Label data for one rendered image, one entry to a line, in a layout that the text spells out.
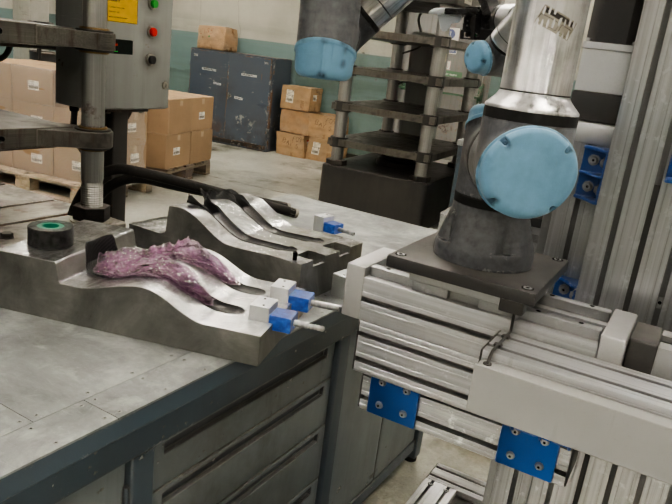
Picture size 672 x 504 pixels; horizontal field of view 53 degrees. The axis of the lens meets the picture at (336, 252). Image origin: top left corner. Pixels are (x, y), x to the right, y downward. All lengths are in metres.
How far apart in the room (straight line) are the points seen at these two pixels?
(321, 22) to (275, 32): 8.08
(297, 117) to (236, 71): 0.94
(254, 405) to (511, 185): 0.76
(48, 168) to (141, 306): 4.42
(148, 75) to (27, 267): 1.03
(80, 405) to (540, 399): 0.62
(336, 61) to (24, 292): 0.74
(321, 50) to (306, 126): 7.40
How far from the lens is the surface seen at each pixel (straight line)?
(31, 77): 5.60
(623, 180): 1.15
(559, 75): 0.86
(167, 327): 1.19
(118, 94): 2.12
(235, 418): 1.36
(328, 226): 1.93
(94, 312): 1.26
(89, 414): 1.02
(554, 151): 0.84
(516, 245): 1.01
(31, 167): 5.70
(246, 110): 8.52
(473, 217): 1.00
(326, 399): 1.67
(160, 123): 6.05
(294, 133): 8.32
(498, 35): 1.63
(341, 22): 0.85
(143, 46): 2.17
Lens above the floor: 1.32
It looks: 17 degrees down
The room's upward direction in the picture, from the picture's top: 7 degrees clockwise
